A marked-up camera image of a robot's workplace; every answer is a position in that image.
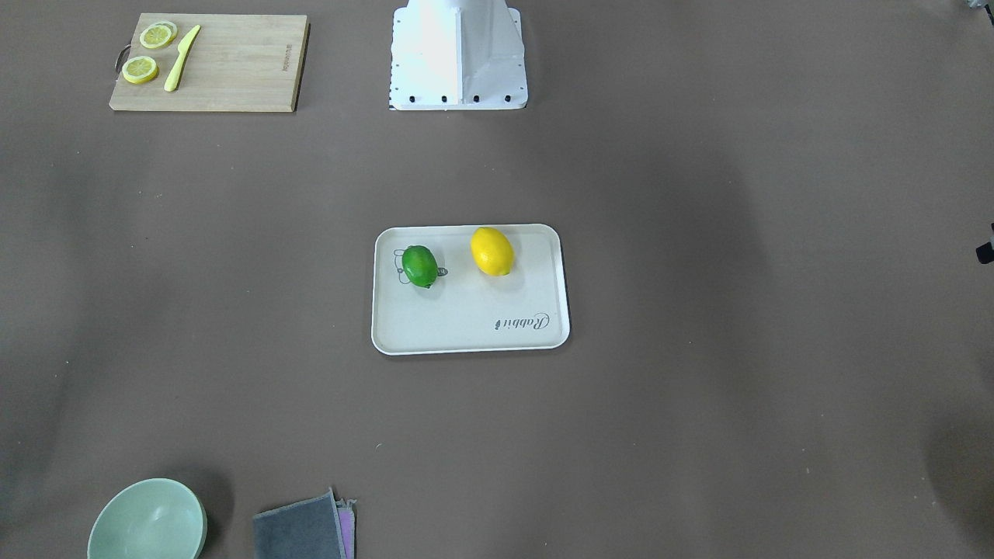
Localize yellow lemon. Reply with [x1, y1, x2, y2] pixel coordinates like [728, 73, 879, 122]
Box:
[470, 227, 515, 276]

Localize green lime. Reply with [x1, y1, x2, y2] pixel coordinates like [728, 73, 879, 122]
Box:
[401, 245, 440, 289]

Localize cream rabbit tray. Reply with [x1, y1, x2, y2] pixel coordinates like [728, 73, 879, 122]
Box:
[370, 224, 571, 355]

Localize grey folded cloth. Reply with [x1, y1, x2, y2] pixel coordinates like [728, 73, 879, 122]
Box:
[252, 491, 357, 558]

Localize wooden cutting board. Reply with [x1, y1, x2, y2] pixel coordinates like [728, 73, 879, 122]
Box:
[109, 12, 310, 113]

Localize yellow plastic knife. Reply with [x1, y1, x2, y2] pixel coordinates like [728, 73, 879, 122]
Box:
[163, 25, 202, 92]

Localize mint green bowl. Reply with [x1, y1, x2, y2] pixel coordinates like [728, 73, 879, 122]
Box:
[86, 478, 208, 558]

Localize lemon slice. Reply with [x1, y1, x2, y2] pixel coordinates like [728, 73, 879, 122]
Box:
[139, 21, 178, 50]
[120, 54, 159, 85]

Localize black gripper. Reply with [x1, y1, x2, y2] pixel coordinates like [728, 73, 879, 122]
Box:
[975, 232, 994, 265]

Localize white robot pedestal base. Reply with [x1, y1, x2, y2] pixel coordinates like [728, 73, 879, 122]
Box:
[388, 1, 529, 111]

